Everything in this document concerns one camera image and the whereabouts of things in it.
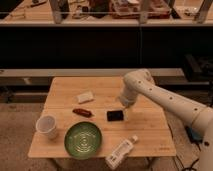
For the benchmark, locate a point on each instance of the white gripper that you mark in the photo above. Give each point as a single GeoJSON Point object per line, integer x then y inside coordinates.
{"type": "Point", "coordinates": [127, 98]}

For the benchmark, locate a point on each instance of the black eraser block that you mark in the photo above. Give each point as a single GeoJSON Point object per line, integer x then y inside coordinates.
{"type": "Point", "coordinates": [116, 115]}

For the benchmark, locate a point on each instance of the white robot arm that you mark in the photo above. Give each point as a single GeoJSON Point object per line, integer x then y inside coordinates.
{"type": "Point", "coordinates": [194, 114]}

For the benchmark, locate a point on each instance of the wooden folding table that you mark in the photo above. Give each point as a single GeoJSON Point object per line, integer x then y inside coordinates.
{"type": "Point", "coordinates": [72, 100]}

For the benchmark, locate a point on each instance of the white plastic bottle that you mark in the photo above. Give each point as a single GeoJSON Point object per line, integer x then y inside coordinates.
{"type": "Point", "coordinates": [115, 158]}

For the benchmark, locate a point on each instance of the brown sausage-shaped object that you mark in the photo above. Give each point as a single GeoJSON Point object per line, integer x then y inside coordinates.
{"type": "Point", "coordinates": [82, 112]}

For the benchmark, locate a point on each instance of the white sponge block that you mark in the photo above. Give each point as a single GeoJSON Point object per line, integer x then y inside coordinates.
{"type": "Point", "coordinates": [85, 97]}

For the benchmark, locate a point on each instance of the green ribbed plate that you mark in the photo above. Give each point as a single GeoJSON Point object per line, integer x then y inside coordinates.
{"type": "Point", "coordinates": [83, 140]}

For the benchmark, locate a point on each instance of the blue foot pedal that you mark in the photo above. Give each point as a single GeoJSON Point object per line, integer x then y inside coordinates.
{"type": "Point", "coordinates": [192, 135]}

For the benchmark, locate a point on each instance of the red tray on workbench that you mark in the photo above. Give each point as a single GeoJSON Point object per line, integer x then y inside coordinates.
{"type": "Point", "coordinates": [132, 9]}

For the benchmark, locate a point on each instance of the long wooden workbench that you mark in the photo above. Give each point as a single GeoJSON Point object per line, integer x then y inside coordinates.
{"type": "Point", "coordinates": [96, 13]}

